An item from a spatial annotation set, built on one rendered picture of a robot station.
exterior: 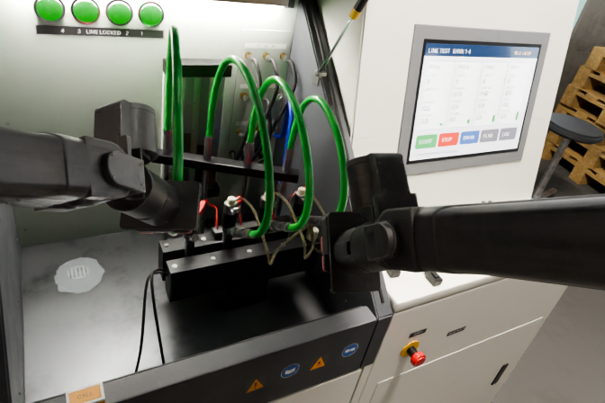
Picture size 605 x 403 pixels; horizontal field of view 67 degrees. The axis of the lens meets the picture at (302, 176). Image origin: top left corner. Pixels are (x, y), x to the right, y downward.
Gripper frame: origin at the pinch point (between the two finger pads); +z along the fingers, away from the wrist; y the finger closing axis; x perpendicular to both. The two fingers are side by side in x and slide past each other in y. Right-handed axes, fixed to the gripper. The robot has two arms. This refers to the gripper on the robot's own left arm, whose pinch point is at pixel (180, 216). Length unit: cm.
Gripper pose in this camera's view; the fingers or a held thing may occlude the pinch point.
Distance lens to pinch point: 72.0
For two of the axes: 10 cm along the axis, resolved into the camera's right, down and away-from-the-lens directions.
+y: -10.0, 0.0, 0.5
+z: 0.5, 2.6, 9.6
